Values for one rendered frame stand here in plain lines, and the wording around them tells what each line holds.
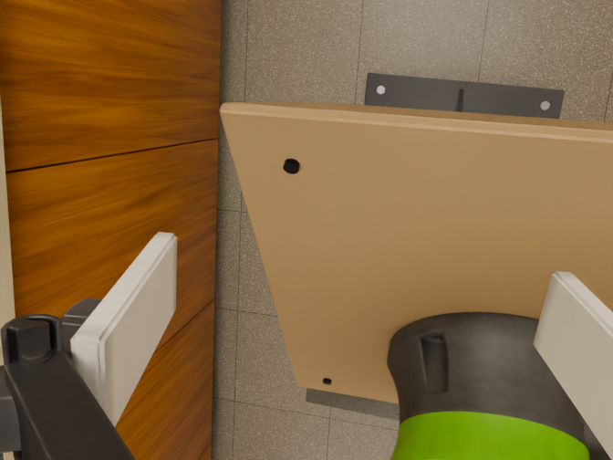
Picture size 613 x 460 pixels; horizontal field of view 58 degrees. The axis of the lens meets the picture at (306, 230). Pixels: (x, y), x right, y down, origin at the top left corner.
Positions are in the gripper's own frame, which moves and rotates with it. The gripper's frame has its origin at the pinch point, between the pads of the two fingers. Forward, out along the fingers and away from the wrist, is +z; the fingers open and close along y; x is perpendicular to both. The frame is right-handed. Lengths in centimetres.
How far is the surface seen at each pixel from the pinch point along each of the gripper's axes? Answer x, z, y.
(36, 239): -24, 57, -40
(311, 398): -30.3, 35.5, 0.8
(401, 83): -2, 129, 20
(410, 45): 7, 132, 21
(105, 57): 1, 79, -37
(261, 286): -64, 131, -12
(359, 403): -29.6, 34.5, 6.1
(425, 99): -6, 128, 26
